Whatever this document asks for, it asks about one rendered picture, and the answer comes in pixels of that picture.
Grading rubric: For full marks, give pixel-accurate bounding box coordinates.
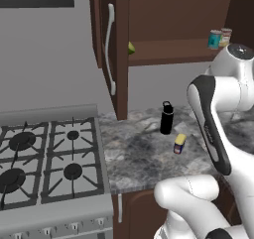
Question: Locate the grey gas stove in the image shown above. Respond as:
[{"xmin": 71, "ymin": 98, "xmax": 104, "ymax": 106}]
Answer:
[{"xmin": 0, "ymin": 103, "xmax": 114, "ymax": 239}]

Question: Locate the white base cabinet handle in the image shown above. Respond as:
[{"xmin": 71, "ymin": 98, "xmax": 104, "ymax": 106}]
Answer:
[{"xmin": 117, "ymin": 193, "xmax": 124, "ymax": 224}]

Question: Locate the brown cabinet door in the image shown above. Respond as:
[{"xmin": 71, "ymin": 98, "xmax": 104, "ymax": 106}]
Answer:
[{"xmin": 88, "ymin": 0, "xmax": 130, "ymax": 121}]

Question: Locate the brown wall cabinet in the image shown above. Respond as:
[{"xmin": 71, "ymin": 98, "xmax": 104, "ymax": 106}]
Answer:
[{"xmin": 88, "ymin": 0, "xmax": 254, "ymax": 121}]

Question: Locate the yellow and blue can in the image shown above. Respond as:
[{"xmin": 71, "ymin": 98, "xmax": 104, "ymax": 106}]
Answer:
[{"xmin": 173, "ymin": 133, "xmax": 188, "ymax": 156}]

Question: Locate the black water bottle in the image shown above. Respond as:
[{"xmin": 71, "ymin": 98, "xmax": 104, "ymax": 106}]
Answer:
[{"xmin": 159, "ymin": 100, "xmax": 175, "ymax": 136}]

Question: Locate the green fruit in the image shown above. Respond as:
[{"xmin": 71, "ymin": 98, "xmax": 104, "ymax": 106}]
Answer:
[{"xmin": 128, "ymin": 41, "xmax": 137, "ymax": 56}]

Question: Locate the brown base cabinet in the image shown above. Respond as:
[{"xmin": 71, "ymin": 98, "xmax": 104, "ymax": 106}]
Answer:
[{"xmin": 111, "ymin": 175, "xmax": 243, "ymax": 239}]

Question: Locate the teal can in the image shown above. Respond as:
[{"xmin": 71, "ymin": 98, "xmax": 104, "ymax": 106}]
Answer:
[{"xmin": 207, "ymin": 29, "xmax": 222, "ymax": 51}]

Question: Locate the red and white can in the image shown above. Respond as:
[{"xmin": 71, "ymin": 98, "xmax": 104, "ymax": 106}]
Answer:
[{"xmin": 218, "ymin": 27, "xmax": 233, "ymax": 49}]

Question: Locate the white cabinet door handle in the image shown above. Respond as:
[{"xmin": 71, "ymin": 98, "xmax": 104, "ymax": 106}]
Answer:
[{"xmin": 104, "ymin": 3, "xmax": 117, "ymax": 96}]

